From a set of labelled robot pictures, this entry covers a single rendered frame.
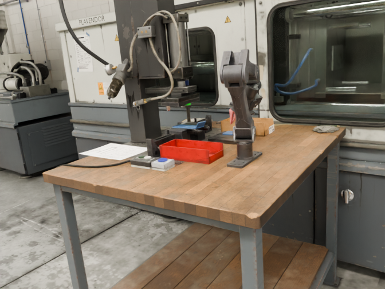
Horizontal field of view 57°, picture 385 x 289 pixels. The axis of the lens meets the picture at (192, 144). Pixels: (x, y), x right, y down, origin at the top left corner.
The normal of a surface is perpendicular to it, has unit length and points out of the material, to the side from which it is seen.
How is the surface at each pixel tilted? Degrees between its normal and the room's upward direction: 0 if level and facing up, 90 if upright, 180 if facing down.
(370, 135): 90
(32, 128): 90
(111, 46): 90
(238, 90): 118
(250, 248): 90
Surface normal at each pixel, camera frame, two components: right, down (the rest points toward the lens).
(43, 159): 0.80, 0.09
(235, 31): -0.60, 0.25
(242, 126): -0.28, 0.69
